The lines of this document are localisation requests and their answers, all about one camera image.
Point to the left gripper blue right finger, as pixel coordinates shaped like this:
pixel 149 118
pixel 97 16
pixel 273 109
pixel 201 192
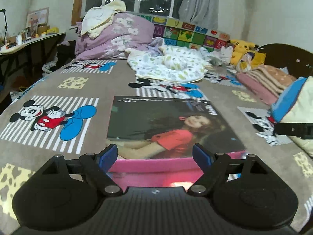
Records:
pixel 205 159

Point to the cream cloth on duvet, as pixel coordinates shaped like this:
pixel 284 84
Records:
pixel 99 18

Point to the dark desk with clutter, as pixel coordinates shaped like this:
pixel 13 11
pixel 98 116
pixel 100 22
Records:
pixel 23 66

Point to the Pikachu plush toy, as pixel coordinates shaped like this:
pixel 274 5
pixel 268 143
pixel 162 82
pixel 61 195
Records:
pixel 244 55

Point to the pink box lid with photo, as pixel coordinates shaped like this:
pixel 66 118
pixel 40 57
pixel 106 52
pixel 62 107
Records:
pixel 165 129

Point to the cream and blue quilt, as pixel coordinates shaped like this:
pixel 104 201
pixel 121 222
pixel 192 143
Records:
pixel 294 105

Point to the purple floral duvet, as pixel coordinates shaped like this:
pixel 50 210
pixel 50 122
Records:
pixel 126 31

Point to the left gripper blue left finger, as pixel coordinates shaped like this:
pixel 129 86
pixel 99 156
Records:
pixel 102 161

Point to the folded pink blankets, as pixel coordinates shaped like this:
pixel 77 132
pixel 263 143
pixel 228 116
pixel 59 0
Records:
pixel 266 82

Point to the grey curtain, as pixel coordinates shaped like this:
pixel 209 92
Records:
pixel 200 12

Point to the pink cardboard box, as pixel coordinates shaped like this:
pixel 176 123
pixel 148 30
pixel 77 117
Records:
pixel 179 172

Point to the colourful alphabet foam mat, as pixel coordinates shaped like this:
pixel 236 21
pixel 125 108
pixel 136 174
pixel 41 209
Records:
pixel 184 34

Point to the white leaf-print blanket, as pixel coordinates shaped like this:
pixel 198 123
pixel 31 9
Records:
pixel 175 64

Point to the dark wooden headboard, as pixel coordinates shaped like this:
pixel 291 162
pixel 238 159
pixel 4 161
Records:
pixel 298 61

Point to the Mickey Mouse bed sheet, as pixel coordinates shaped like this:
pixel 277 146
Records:
pixel 24 151

